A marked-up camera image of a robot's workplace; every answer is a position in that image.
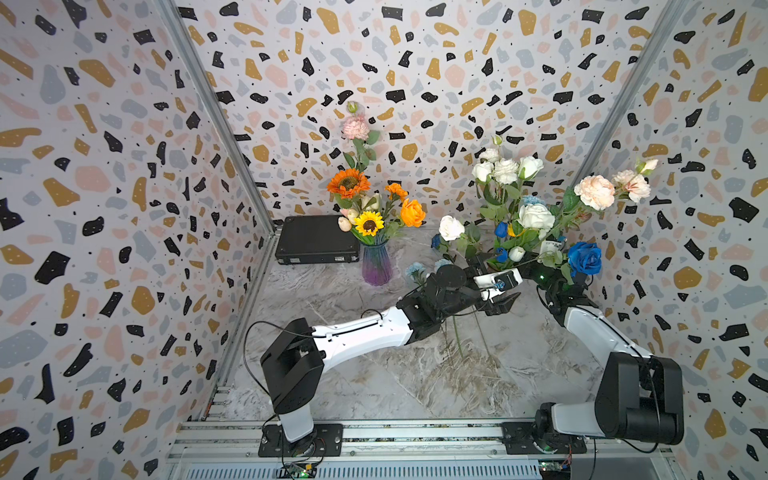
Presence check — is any black rectangular case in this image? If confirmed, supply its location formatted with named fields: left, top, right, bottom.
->
left=275, top=215, right=360, bottom=265

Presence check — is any blue rose bouquet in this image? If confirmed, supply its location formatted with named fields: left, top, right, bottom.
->
left=567, top=242, right=602, bottom=277

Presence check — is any white flower bouquet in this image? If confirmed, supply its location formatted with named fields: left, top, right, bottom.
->
left=438, top=135, right=567, bottom=271

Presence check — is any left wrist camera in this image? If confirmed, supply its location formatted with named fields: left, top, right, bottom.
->
left=474, top=268, right=523, bottom=292

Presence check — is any light blue carnation right bouquet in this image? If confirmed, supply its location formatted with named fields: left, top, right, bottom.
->
left=522, top=195, right=545, bottom=206

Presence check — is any purple ribbed glass vase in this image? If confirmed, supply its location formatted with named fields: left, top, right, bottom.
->
left=361, top=243, right=393, bottom=286

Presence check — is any yellow sunflower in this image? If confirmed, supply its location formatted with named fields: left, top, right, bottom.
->
left=354, top=211, right=384, bottom=237

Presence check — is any pink carnation stem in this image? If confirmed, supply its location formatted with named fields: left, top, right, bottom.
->
left=342, top=101, right=381, bottom=172

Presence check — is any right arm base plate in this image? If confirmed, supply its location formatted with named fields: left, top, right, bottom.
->
left=501, top=421, right=588, bottom=455

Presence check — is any large orange gerbera flower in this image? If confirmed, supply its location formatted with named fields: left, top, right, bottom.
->
left=327, top=168, right=371, bottom=200

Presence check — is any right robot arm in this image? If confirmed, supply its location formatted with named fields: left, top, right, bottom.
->
left=521, top=264, right=685, bottom=449

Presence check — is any white tulip bud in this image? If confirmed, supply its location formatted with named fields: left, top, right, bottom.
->
left=508, top=246, right=526, bottom=262

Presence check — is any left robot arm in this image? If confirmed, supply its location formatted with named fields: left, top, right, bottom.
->
left=260, top=264, right=523, bottom=445

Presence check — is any orange marigold flower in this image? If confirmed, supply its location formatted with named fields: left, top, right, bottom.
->
left=386, top=183, right=408, bottom=200

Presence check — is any aluminium front rail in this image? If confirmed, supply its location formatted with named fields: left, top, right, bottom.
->
left=165, top=419, right=684, bottom=479

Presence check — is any orange rose flower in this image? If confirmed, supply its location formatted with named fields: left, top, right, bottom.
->
left=400, top=198, right=426, bottom=228

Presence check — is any small blue tulip flower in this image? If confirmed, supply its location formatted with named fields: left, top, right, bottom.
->
left=451, top=316, right=465, bottom=360

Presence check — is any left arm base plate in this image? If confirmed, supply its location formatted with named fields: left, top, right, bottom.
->
left=258, top=423, right=344, bottom=459

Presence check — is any light blue carnation flower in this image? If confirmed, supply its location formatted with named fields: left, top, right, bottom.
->
left=434, top=258, right=453, bottom=270

